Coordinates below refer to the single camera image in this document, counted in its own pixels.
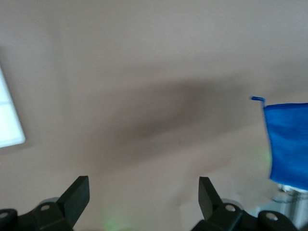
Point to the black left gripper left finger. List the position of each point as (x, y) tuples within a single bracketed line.
[(72, 199)]

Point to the white towel rack base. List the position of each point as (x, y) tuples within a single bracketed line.
[(9, 120)]

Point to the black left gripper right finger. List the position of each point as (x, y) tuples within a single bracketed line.
[(209, 202)]

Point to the blue microfibre towel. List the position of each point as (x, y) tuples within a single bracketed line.
[(288, 144)]

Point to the brown table cover sheet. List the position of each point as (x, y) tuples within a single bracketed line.
[(144, 60)]

